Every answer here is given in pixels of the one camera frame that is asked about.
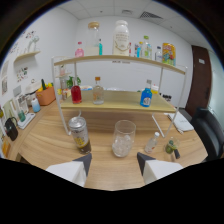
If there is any clear cup with limes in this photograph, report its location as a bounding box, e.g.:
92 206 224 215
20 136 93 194
164 136 181 160

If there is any clear bottle with red label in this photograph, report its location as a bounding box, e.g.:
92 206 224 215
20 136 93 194
144 131 161 154

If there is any silver soda water can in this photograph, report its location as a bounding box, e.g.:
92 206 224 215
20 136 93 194
67 116 92 155

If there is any green cup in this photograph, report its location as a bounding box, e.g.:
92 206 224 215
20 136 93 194
17 109 27 123

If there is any clear glass with ice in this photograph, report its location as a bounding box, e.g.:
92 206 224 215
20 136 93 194
111 119 137 159

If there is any white zip pouch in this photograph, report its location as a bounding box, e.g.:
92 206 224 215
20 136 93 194
167 110 195 133

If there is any black office chair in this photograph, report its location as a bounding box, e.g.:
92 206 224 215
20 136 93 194
190 106 224 163

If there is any white tray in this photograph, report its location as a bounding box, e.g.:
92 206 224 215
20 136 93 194
17 112 36 130

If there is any black handbag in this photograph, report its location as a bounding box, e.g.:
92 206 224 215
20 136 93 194
4 116 19 142

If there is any blue liquid bottle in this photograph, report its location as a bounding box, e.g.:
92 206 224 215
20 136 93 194
139 79 153 108

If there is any white and blue bottle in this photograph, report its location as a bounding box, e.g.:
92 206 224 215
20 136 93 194
30 97 42 114

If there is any red liquid glass bottle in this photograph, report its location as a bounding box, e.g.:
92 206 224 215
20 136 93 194
70 77 83 105

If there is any orange storage basket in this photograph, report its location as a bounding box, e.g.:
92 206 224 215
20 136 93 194
35 84 57 107

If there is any white bottle with yellow label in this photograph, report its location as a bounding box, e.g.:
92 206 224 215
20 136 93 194
150 83 160 95

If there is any white two-tier wooden shelf rack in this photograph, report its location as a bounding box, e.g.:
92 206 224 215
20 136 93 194
50 54 188 138

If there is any clear bottle with amber cap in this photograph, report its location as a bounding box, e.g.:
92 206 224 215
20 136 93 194
92 76 105 106

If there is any green potted plant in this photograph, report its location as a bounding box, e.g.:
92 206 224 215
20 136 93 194
66 75 82 89

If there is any white kitchen appliance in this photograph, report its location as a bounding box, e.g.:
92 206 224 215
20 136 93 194
24 79 43 95

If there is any dark brown door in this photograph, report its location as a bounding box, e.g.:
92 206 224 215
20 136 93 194
184 45 212 118

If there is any clear bottle with blue cap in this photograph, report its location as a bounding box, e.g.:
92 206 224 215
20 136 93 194
154 45 164 63

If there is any small pink liquid bottle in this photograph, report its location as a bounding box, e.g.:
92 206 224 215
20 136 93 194
74 41 85 58

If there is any clear bottle with green cap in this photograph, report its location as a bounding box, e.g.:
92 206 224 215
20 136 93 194
141 35 153 60

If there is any blue label clear bottle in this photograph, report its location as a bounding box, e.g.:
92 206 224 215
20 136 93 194
134 41 144 58

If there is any slim teal liquid bottle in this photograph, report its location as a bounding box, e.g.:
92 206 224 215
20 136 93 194
98 38 104 56

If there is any glass jar with cork lid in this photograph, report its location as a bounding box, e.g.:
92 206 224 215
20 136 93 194
83 21 101 57

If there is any white vase with pale flowers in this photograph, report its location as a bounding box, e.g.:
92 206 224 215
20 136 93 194
27 34 40 53

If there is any large white milk bottle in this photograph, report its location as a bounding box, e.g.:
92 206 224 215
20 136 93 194
112 19 131 57

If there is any ceiling air vent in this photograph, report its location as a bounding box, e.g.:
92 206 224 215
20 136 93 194
138 10 164 20

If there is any small wooden wall shelf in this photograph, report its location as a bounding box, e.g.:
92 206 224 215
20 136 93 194
54 71 73 79

